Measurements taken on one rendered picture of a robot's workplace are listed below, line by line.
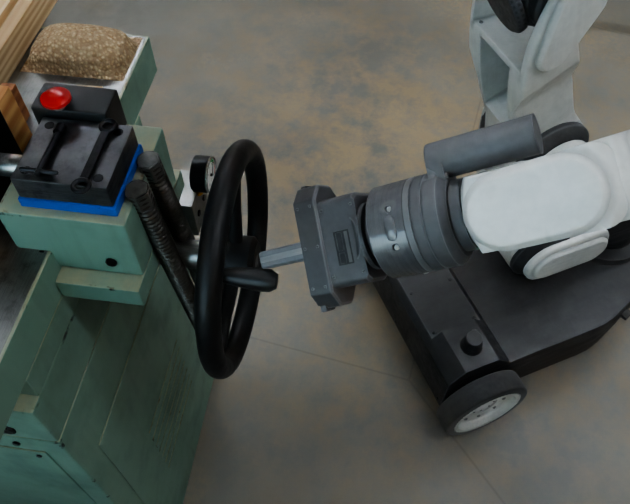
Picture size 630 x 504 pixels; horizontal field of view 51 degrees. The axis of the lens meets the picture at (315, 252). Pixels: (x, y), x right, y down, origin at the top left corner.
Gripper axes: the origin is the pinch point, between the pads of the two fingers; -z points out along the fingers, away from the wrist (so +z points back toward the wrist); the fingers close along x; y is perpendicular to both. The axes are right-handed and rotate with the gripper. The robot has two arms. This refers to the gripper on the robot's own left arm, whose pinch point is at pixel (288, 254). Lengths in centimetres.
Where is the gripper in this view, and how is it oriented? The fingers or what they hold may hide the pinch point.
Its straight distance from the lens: 67.6
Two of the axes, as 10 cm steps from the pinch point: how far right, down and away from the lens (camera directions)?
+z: 8.6, -1.9, -4.8
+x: -1.9, -9.8, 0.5
